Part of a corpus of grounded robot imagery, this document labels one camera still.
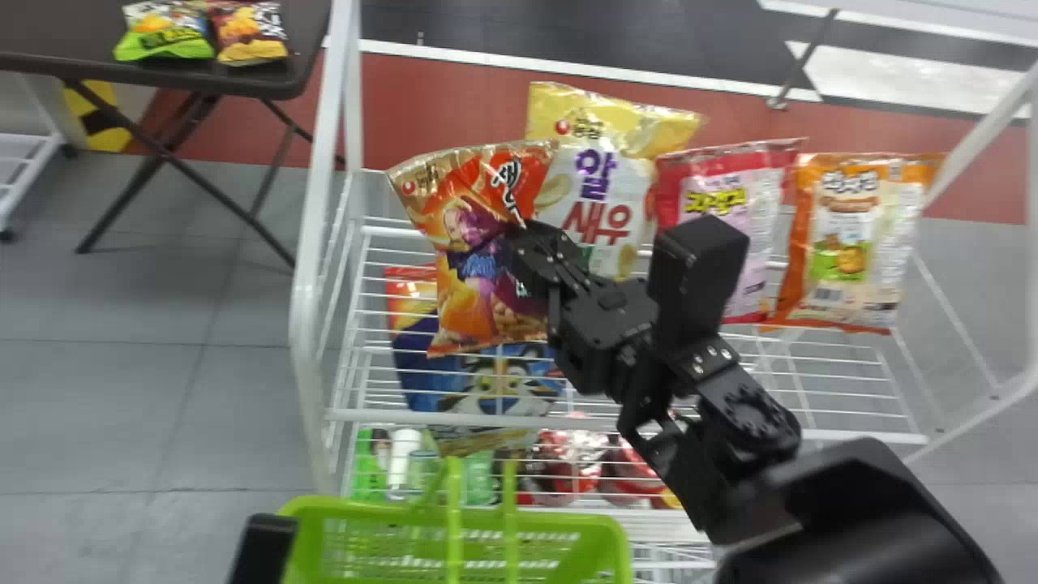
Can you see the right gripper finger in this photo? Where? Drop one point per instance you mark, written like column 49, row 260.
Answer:
column 539, row 242
column 568, row 280

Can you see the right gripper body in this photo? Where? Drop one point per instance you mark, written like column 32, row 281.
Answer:
column 600, row 332

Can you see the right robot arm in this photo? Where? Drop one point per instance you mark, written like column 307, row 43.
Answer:
column 843, row 519

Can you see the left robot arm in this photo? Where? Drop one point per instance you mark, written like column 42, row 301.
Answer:
column 261, row 551

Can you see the blue cereal bag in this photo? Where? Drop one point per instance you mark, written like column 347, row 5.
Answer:
column 478, row 381

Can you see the pink snack packet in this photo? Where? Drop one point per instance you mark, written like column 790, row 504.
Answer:
column 730, row 195

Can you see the green basket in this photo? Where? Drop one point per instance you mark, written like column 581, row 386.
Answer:
column 454, row 551

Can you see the green bottle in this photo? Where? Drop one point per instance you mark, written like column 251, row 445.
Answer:
column 371, row 466

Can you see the orange and beige snack packet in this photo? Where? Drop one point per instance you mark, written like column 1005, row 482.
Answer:
column 859, row 243

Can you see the red and yellow snack packet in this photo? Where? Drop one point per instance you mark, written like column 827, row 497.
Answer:
column 247, row 32

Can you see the dark side table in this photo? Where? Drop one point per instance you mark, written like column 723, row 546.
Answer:
column 146, row 77

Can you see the green snack packet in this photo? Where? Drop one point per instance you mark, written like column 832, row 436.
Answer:
column 162, row 36

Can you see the yellow and black striped post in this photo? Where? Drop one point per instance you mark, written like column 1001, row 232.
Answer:
column 101, row 126

